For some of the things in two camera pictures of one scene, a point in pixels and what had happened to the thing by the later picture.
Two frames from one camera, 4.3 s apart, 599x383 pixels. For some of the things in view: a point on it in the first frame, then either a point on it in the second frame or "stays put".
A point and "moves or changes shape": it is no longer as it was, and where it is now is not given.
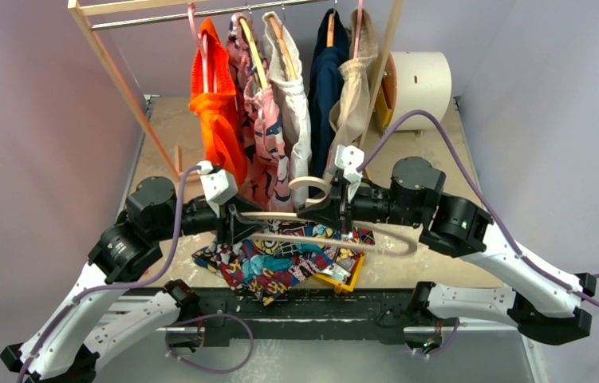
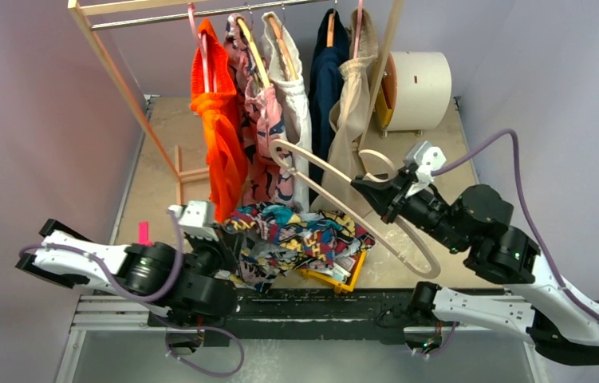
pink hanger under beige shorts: x=359 y=20 stays put
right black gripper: x=341 y=205 → x=393 y=195
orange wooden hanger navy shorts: x=330 y=29 stays put
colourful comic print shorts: x=262 y=270 moves or changes shape
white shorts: x=293 y=100 stays put
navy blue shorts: x=325 y=65 stays put
